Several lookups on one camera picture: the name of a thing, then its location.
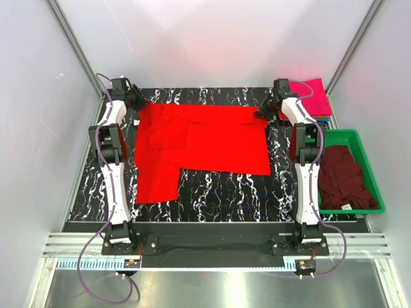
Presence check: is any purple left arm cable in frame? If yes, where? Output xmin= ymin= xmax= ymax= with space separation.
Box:
xmin=75 ymin=73 xmax=141 ymax=304

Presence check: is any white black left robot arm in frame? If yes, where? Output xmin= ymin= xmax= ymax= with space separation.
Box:
xmin=89 ymin=73 xmax=147 ymax=254

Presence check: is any right connector box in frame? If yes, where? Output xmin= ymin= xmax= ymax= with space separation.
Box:
xmin=295 ymin=259 xmax=317 ymax=272

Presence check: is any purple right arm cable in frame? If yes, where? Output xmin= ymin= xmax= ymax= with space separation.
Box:
xmin=266 ymin=80 xmax=349 ymax=278

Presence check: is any green plastic bin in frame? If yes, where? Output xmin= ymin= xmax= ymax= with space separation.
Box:
xmin=318 ymin=130 xmax=385 ymax=214

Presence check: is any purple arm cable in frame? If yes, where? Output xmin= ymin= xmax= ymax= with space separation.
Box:
xmin=75 ymin=73 xmax=141 ymax=304
xmin=266 ymin=80 xmax=349 ymax=278

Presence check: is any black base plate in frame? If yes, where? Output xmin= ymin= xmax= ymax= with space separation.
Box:
xmin=101 ymin=222 xmax=329 ymax=270

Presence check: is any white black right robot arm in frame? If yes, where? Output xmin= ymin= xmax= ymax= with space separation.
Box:
xmin=254 ymin=78 xmax=325 ymax=255

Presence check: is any red t shirt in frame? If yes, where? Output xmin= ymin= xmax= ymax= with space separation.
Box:
xmin=134 ymin=103 xmax=270 ymax=203

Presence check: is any connector box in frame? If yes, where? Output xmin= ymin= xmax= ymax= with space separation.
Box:
xmin=123 ymin=259 xmax=141 ymax=269
xmin=295 ymin=259 xmax=317 ymax=272

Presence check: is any maroon t shirt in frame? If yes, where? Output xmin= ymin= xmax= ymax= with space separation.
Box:
xmin=318 ymin=145 xmax=378 ymax=210

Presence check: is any folded pink t shirt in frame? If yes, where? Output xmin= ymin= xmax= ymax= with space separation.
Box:
xmin=290 ymin=78 xmax=332 ymax=116

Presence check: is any left connector box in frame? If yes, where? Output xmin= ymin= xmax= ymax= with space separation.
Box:
xmin=123 ymin=259 xmax=141 ymax=269

